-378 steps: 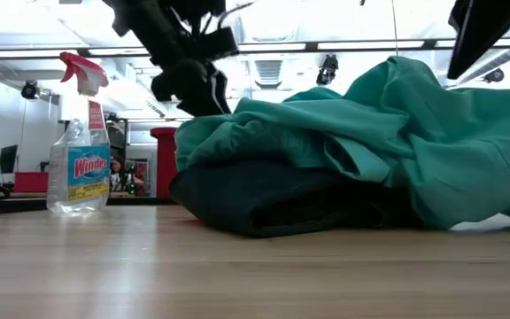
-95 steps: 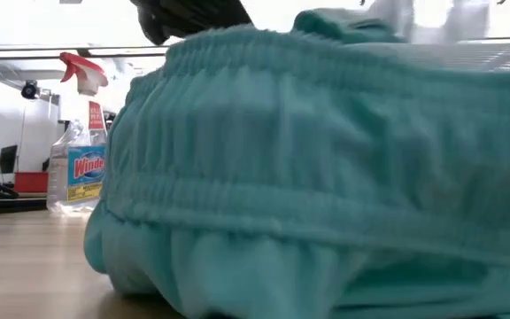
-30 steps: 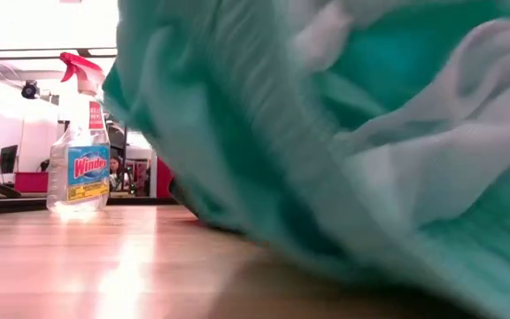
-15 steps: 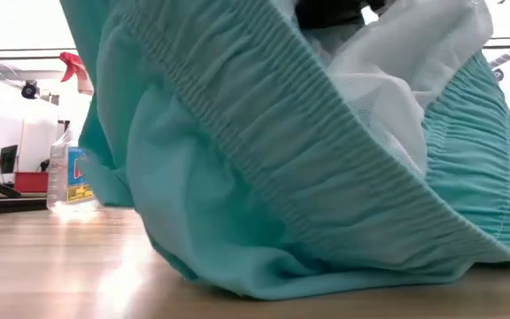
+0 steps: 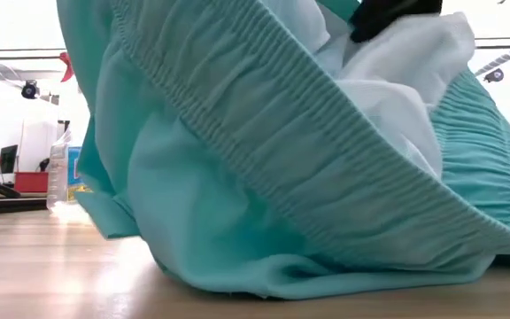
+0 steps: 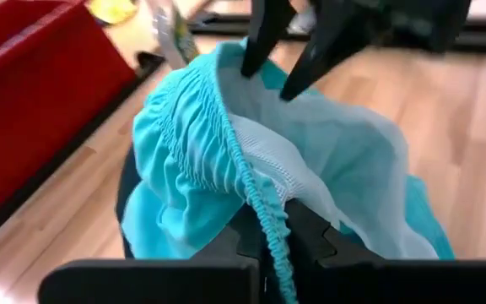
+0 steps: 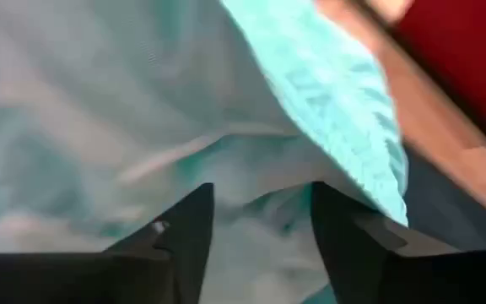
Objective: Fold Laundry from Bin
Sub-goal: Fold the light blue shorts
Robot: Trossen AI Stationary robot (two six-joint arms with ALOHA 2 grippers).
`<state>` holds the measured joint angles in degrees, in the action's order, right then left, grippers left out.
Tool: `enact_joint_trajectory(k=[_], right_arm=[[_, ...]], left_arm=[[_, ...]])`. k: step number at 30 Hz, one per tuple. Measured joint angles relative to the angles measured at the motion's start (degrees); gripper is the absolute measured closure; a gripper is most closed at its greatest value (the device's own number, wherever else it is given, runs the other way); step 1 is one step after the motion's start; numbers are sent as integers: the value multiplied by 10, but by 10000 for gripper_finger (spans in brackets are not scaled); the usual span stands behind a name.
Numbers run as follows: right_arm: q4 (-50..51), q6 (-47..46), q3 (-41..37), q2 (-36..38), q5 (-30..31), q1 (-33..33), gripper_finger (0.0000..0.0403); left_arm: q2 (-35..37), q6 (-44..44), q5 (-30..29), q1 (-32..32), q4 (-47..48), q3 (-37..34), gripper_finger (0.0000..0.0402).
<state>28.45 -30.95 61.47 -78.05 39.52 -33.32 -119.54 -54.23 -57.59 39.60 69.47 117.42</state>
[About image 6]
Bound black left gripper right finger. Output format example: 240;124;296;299
284;200;486;304

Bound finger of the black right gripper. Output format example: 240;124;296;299
240;0;297;79
279;12;370;102

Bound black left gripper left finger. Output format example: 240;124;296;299
38;204;265;304

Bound turquoise shorts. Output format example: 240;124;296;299
120;37;457;304

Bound red plastic laundry bin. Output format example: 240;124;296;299
0;0;137;231

